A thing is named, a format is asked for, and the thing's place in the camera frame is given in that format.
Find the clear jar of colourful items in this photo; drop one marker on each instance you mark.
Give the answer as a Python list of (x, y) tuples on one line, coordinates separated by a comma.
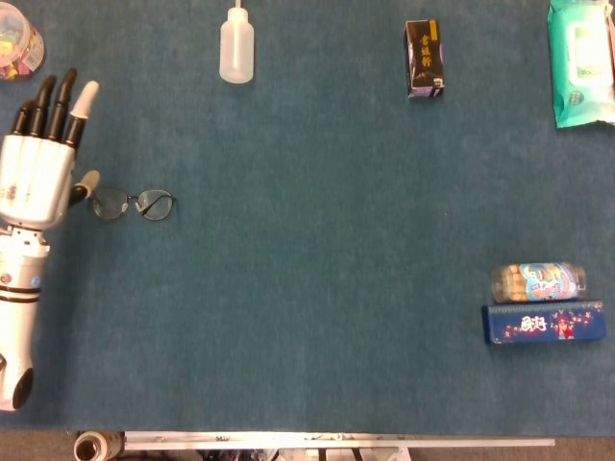
[(19, 43)]

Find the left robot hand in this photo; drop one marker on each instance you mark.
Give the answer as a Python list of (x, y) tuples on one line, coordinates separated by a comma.
[(33, 182)]

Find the roll of tape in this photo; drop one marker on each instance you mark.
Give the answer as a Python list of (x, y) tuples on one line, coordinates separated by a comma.
[(93, 445)]

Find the long blue printed box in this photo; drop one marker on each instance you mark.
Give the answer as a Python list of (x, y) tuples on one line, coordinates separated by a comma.
[(543, 322)]

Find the clear jar of biscuits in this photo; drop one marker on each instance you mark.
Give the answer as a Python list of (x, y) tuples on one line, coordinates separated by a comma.
[(538, 282)]

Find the translucent white squeeze bottle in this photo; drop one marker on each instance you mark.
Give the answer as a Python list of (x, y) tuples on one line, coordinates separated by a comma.
[(236, 48)]

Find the wire-frame eyeglasses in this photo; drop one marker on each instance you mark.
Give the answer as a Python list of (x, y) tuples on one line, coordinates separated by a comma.
[(115, 204)]

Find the black carton with gold text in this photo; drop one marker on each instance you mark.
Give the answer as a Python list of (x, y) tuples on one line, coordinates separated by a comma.
[(425, 57)]

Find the green wet wipes pack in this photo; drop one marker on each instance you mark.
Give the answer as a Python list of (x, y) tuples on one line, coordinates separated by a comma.
[(581, 62)]

